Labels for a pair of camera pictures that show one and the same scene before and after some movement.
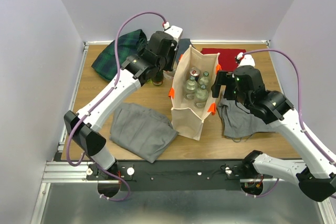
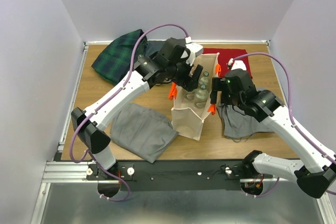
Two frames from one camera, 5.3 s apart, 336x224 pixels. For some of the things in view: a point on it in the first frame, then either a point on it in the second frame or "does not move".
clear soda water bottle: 201,97 does not move
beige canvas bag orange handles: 195,77 does not move
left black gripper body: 170,57 -> 183,79
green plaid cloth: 106,65 does not move
